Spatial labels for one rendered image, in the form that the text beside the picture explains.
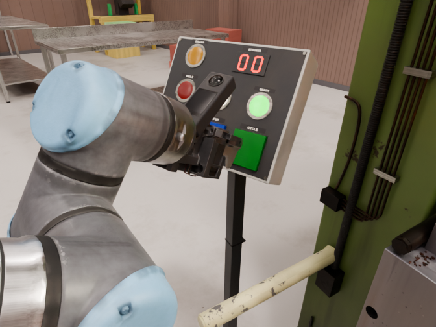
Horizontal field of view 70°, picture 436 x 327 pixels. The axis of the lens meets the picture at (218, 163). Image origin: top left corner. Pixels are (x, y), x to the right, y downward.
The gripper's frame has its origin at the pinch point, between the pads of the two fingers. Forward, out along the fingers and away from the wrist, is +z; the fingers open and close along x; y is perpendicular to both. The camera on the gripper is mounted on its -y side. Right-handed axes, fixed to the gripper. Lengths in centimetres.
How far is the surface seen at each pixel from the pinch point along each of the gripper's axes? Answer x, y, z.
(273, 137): 5.0, -3.0, 5.7
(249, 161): 1.9, 3.1, 5.0
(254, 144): 1.9, -0.6, 5.0
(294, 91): 6.5, -12.8, 5.7
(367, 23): 13.6, -32.6, 16.8
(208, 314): 0.8, 40.0, 10.9
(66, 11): -727, -197, 380
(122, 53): -539, -129, 413
